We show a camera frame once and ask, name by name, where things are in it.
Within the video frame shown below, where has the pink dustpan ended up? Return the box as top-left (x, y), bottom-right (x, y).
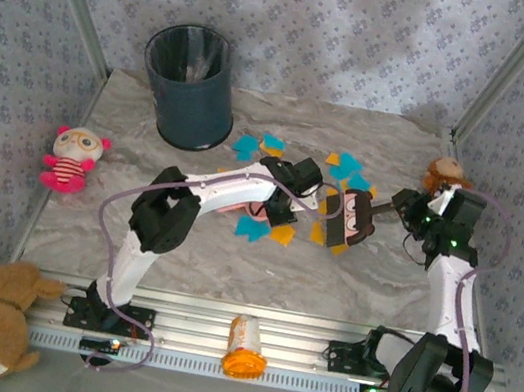
top-left (215, 192), bottom-right (273, 225)

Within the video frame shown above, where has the brown plush monkey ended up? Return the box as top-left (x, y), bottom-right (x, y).
top-left (418, 152), bottom-right (478, 203)

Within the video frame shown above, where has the cartoon face hand brush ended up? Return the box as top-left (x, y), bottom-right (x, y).
top-left (307, 183), bottom-right (398, 260)

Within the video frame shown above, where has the dark blue trash bin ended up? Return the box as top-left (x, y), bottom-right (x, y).
top-left (128, 17), bottom-right (250, 158)

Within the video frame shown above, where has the pink striped plush doll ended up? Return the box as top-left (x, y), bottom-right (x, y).
top-left (37, 120), bottom-right (116, 202)

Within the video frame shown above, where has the slotted grey cable duct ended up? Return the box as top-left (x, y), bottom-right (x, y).
top-left (25, 323), bottom-right (370, 392)

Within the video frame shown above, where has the white bottle with orange cap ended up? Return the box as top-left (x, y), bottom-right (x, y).
top-left (217, 310), bottom-right (277, 385)

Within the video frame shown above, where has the blue paper scrap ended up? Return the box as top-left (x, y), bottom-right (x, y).
top-left (260, 132), bottom-right (288, 153)
top-left (230, 132), bottom-right (261, 164)
top-left (337, 151), bottom-right (364, 174)
top-left (328, 166), bottom-right (352, 185)
top-left (346, 170), bottom-right (373, 195)
top-left (232, 214), bottom-right (273, 247)

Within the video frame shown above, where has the aluminium rail base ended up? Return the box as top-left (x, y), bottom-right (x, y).
top-left (23, 262), bottom-right (518, 392)

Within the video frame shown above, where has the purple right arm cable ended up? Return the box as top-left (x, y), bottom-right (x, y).
top-left (362, 176), bottom-right (521, 392)

